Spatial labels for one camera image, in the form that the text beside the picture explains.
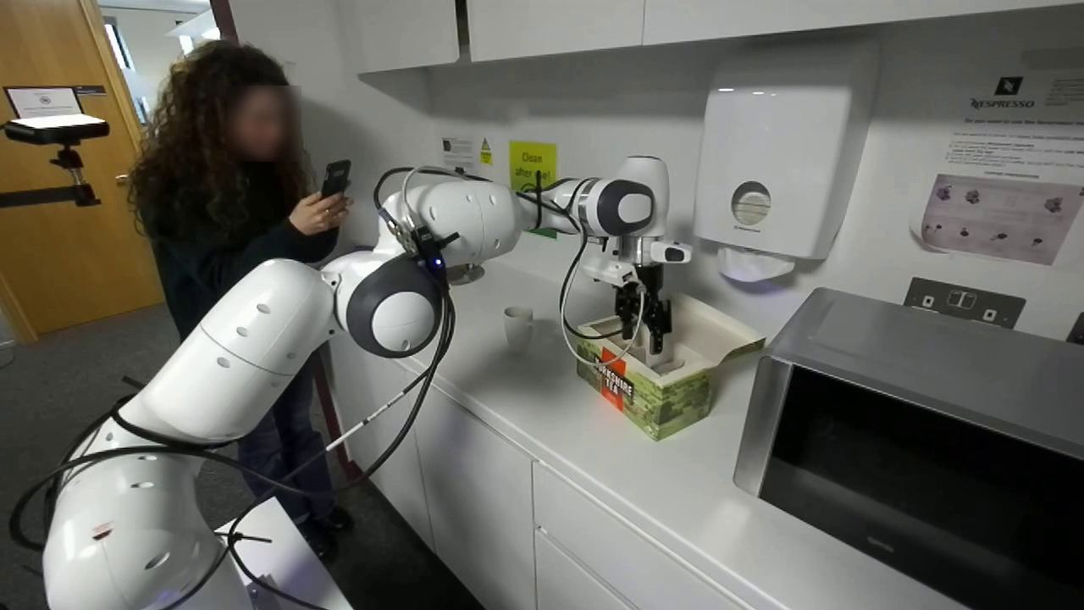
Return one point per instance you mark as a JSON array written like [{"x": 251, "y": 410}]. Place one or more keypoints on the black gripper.
[{"x": 641, "y": 298}]

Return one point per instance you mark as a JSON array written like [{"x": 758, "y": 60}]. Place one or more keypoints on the black smartphone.
[{"x": 336, "y": 176}]

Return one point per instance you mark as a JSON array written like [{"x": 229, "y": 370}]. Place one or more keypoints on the white robot base platform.
[{"x": 290, "y": 553}]

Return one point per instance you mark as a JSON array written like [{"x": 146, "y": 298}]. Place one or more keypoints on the right forearm dark sleeve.
[{"x": 273, "y": 244}]

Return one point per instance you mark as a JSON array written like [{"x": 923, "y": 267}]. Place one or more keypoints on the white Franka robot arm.
[{"x": 249, "y": 351}]

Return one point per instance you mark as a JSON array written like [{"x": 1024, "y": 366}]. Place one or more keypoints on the green cardboard tea box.
[{"x": 666, "y": 394}]

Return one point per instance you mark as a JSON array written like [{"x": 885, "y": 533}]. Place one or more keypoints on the person right hand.
[{"x": 317, "y": 216}]

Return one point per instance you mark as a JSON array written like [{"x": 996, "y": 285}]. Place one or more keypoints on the green clean after use sign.
[{"x": 530, "y": 157}]

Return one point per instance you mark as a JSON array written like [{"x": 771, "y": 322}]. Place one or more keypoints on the white paper towel dispenser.
[{"x": 780, "y": 171}]

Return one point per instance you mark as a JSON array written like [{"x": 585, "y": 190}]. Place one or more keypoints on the white lower cabinet unit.
[{"x": 476, "y": 485}]

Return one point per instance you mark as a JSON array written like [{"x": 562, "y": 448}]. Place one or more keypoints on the yellow warning sticker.
[{"x": 486, "y": 155}]

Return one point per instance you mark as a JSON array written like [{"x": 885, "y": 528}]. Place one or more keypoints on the person in dark clothes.
[{"x": 191, "y": 205}]

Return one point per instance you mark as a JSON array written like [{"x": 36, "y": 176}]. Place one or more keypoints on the wooden door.
[{"x": 71, "y": 248}]

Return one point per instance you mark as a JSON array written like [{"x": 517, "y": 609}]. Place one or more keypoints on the laptop on stand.
[{"x": 54, "y": 110}]

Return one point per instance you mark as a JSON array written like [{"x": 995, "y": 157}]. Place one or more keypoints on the white printed wall notice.
[{"x": 458, "y": 155}]

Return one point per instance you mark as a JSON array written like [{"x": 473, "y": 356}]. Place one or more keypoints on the white upper wall cabinets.
[{"x": 553, "y": 24}]

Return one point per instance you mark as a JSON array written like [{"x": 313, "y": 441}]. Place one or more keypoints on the black double wall socket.
[{"x": 967, "y": 303}]

